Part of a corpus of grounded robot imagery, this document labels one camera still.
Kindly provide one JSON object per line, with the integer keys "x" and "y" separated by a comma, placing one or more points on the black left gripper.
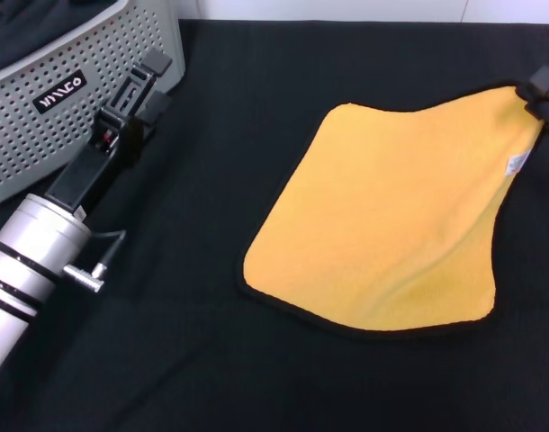
{"x": 99, "y": 162}

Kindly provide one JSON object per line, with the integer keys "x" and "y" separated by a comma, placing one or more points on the black tablecloth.
{"x": 166, "y": 360}

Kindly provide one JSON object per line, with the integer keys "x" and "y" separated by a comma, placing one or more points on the yellow grey towel black edge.
{"x": 382, "y": 216}

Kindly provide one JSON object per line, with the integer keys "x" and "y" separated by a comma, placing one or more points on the grey perforated plastic storage box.
{"x": 40, "y": 148}

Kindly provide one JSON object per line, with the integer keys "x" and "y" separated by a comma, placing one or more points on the dark cloth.
{"x": 31, "y": 27}

